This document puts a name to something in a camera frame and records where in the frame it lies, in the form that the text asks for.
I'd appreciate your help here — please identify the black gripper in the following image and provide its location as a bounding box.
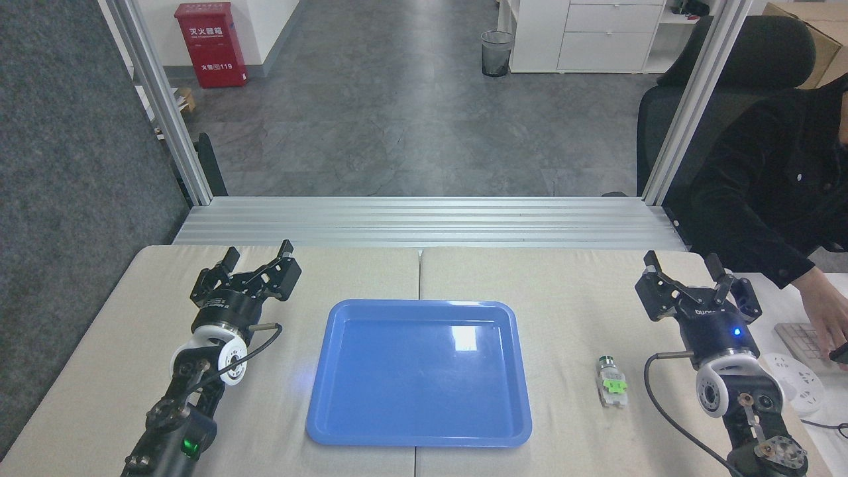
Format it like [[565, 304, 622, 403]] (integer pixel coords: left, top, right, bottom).
[[634, 250, 763, 359], [191, 240, 303, 332]]

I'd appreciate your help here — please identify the switch part with green clip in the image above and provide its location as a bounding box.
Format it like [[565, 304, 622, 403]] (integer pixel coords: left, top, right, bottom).
[[596, 355, 629, 409]]

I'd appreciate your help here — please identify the blue plastic tray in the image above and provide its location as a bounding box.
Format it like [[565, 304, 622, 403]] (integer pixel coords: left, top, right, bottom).
[[305, 299, 533, 448]]

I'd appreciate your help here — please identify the person's hand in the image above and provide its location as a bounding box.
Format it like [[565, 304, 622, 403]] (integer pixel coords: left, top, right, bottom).
[[792, 266, 848, 362]]

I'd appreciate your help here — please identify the white keyboard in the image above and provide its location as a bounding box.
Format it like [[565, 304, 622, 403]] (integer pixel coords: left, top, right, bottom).
[[773, 322, 848, 376]]

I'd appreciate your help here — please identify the black partition foot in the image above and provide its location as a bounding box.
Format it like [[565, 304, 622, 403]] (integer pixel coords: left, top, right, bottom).
[[195, 132, 229, 199]]

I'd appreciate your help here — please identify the person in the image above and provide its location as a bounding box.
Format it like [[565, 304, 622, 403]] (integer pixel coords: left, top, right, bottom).
[[688, 72, 848, 290]]

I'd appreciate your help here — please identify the white power strip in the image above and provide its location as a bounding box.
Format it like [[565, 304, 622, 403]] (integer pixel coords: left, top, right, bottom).
[[758, 352, 827, 417]]

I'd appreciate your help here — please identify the grey felt partition panel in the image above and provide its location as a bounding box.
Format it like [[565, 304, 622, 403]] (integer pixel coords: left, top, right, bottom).
[[0, 0, 193, 459]]

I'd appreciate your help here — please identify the red fire extinguisher box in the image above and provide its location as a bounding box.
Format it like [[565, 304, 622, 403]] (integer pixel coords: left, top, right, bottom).
[[174, 2, 249, 89]]

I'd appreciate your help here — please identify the black office chair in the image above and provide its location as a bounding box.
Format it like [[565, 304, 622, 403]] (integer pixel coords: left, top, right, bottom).
[[602, 14, 818, 199]]

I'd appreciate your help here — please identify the white drawer cabinet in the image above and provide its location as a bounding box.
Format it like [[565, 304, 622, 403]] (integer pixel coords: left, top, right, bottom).
[[498, 0, 667, 74]]

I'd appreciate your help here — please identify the brown cardboard box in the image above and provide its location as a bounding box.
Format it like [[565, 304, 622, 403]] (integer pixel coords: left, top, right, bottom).
[[762, 2, 848, 90]]

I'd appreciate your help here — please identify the black mesh waste bin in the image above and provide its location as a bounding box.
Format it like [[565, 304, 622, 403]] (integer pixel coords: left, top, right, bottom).
[[480, 30, 515, 78]]

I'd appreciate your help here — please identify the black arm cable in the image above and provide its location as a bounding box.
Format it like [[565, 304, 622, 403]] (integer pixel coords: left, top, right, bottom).
[[197, 322, 284, 393], [643, 351, 744, 477]]

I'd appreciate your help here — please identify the black power strip cable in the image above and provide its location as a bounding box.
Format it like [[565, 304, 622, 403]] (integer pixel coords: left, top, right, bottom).
[[800, 417, 848, 439]]

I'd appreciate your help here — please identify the silver aluminium post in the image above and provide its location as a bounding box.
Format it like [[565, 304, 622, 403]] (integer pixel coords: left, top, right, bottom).
[[641, 0, 757, 207], [98, 0, 214, 207]]

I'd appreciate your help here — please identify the silver aluminium rail bed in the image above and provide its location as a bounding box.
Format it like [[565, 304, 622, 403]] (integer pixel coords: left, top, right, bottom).
[[173, 195, 688, 252]]

